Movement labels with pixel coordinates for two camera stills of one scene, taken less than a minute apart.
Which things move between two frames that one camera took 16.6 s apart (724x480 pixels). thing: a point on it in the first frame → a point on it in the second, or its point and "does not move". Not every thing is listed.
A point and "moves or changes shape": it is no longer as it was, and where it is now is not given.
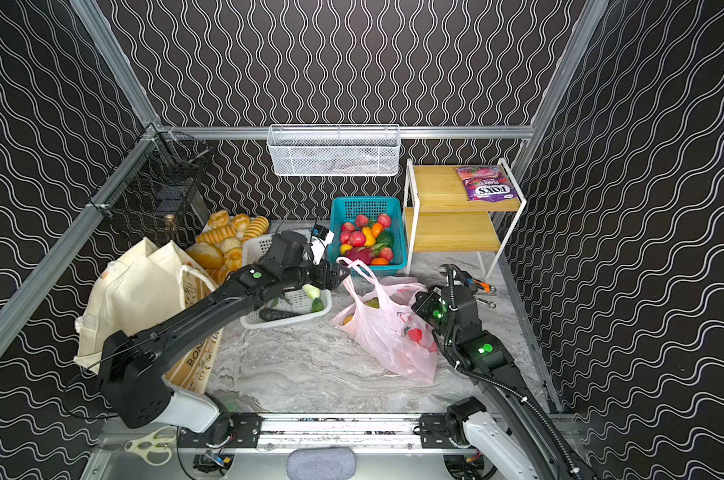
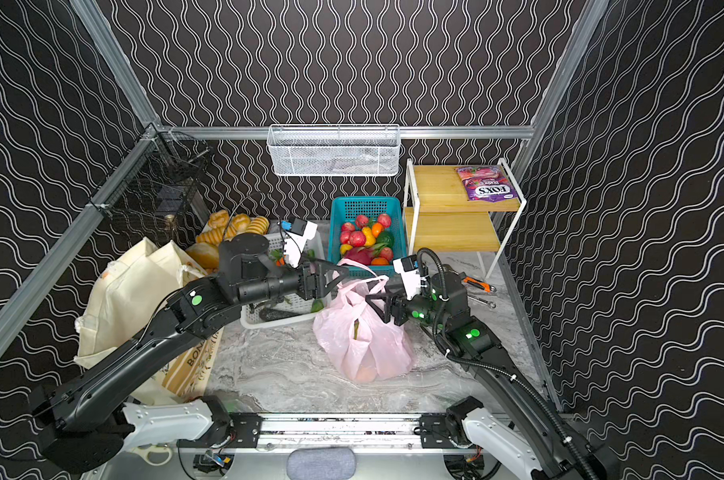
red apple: [357, 238] does not move
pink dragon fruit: [365, 254] does not move
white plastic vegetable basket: [286, 308] does not move
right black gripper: [425, 306] → [398, 309]
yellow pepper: [369, 239] does not move
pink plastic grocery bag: [380, 318] moves or changes shape
